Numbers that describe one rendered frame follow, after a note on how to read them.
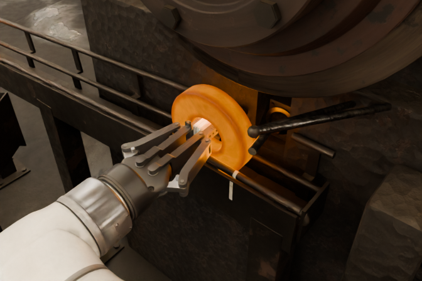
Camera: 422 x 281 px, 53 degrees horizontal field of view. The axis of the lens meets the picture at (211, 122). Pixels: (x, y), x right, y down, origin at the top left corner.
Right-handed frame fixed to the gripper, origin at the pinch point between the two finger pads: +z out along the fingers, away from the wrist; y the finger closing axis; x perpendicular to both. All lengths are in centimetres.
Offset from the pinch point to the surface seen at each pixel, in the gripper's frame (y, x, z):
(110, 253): -43, -75, -2
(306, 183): 16.1, -6.2, 3.3
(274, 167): 10.4, -6.2, 3.2
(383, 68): 24.2, 20.6, -2.0
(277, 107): 6.2, -0.1, 9.9
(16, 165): -103, -75, 0
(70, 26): -193, -80, 90
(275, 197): 14.5, -4.8, -2.9
